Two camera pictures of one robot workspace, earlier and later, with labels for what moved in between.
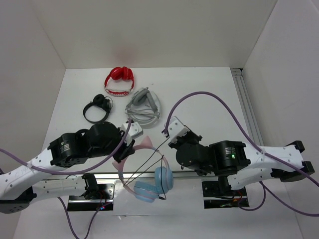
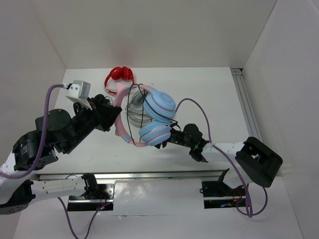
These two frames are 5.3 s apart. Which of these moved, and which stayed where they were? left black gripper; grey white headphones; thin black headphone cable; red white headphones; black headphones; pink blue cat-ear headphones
Moved: pink blue cat-ear headphones; thin black headphone cable; left black gripper
Stayed: red white headphones; black headphones; grey white headphones
